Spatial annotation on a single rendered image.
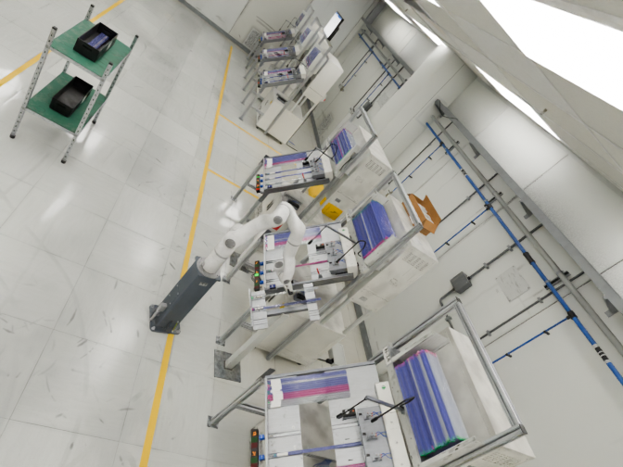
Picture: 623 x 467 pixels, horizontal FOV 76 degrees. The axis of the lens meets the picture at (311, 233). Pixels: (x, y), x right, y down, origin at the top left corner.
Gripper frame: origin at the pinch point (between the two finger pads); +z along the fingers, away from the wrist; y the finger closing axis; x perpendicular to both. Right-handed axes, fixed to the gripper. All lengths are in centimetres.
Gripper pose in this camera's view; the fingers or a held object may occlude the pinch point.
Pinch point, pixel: (290, 291)
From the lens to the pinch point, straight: 305.4
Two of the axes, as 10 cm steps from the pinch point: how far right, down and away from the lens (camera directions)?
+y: -1.6, -6.7, 7.3
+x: -9.6, 2.7, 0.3
